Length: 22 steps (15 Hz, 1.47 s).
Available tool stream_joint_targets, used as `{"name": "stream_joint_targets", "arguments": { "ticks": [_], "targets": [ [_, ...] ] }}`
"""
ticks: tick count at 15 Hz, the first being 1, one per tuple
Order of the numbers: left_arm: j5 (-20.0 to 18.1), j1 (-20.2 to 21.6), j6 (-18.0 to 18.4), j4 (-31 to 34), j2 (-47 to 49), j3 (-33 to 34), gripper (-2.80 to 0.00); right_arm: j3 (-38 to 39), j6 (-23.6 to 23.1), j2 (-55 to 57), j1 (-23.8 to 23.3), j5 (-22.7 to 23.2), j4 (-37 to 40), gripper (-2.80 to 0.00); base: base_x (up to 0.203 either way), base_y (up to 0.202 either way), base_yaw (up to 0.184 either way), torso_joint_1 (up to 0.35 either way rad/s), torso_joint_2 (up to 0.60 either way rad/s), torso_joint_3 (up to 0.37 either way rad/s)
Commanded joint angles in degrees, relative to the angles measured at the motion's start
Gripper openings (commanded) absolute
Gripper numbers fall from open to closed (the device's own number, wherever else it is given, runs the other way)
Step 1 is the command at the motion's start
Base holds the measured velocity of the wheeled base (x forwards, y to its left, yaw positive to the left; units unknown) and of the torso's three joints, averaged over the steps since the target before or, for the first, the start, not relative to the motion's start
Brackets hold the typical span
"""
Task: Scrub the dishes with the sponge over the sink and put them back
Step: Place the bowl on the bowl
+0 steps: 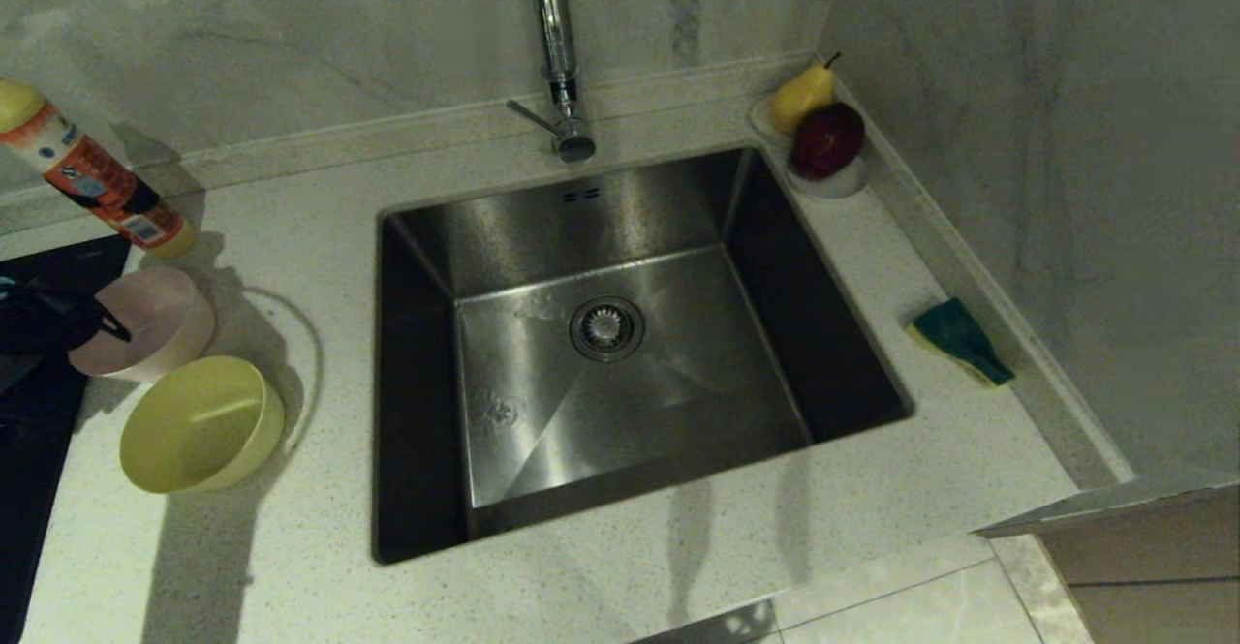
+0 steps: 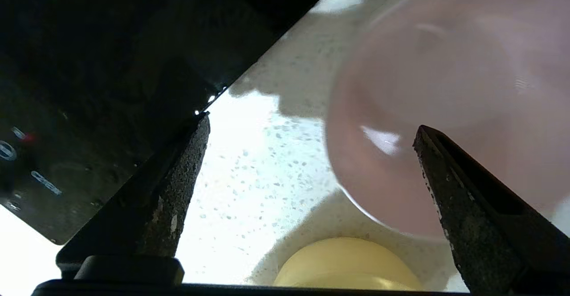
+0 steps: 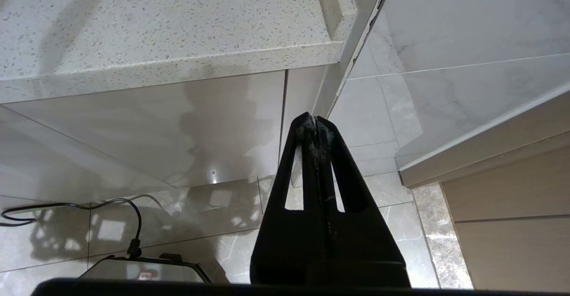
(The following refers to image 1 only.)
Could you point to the metal sink drain strainer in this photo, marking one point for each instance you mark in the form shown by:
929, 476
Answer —
607, 328

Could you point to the black induction cooktop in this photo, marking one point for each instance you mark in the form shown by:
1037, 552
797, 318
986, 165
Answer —
58, 266

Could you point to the orange label detergent bottle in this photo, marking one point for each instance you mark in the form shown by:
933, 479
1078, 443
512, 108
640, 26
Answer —
97, 179

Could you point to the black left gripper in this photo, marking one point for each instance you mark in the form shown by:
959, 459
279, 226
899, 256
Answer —
39, 320

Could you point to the white fruit tray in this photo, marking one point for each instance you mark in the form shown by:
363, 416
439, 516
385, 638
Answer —
835, 188

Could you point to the pink plastic bowl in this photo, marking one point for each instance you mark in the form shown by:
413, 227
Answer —
160, 324

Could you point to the dark red apple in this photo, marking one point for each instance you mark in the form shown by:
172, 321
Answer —
826, 142

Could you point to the green and yellow sponge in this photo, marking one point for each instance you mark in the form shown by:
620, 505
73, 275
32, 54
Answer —
959, 334

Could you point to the yellow plastic bowl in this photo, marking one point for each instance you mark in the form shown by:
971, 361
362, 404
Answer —
199, 426

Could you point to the stainless steel sink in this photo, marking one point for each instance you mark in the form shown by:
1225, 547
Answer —
678, 237

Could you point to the yellow pear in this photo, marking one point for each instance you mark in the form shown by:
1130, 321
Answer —
799, 100

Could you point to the chrome faucet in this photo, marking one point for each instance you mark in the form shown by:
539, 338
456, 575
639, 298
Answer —
557, 34

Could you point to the light wooden cabinet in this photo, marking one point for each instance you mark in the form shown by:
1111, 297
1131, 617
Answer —
1153, 567

